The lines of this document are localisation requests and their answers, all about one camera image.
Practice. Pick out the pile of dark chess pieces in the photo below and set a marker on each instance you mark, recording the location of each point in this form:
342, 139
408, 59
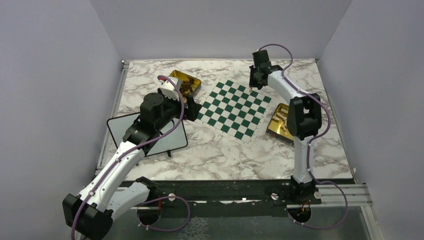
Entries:
187, 87

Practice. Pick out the green white chess board mat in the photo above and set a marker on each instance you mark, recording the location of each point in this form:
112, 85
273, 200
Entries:
232, 111

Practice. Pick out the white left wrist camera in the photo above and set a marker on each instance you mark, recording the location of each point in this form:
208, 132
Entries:
170, 87

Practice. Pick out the gold tin with dark pieces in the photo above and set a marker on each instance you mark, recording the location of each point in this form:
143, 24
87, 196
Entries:
185, 77

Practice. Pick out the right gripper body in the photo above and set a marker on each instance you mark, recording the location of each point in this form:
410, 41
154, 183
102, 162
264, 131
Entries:
253, 79

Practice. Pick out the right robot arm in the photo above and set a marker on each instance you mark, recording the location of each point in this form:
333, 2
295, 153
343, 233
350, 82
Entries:
303, 121

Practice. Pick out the aluminium rail right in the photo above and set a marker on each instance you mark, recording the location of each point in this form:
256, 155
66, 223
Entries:
357, 195

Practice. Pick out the small whiteboard with stand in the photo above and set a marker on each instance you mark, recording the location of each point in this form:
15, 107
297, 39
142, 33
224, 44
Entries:
177, 139

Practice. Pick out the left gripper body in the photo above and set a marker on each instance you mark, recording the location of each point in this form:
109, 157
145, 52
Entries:
189, 114

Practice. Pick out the pile of light chess pieces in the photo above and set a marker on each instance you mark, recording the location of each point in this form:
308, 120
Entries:
281, 119

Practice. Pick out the gold tin with light pieces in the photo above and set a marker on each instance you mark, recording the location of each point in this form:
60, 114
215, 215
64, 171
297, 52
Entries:
277, 127

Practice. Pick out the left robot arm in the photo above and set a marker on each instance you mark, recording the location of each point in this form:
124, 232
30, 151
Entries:
93, 210

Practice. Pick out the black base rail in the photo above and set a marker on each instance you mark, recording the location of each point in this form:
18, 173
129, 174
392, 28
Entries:
230, 198

